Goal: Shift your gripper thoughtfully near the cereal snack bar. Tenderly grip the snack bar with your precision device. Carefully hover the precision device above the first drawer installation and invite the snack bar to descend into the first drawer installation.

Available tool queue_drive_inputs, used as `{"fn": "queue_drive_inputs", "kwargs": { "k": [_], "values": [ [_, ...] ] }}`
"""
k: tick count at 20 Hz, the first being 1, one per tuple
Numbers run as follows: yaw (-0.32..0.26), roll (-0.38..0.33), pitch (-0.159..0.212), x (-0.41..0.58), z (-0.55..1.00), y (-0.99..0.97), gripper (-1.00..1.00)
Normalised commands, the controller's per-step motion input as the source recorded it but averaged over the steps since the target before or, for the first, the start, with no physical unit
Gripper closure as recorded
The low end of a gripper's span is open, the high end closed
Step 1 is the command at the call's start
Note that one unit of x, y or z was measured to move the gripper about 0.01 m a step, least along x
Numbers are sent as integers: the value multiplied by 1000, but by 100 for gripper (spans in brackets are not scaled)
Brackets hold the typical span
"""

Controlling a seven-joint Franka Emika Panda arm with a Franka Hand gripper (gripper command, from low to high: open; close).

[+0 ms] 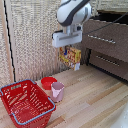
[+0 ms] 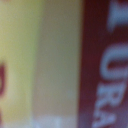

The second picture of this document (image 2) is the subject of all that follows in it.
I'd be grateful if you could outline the yellow red cereal bar box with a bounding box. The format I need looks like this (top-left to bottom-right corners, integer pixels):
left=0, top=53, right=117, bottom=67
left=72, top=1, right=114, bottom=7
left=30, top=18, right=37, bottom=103
left=0, top=0, right=128, bottom=128

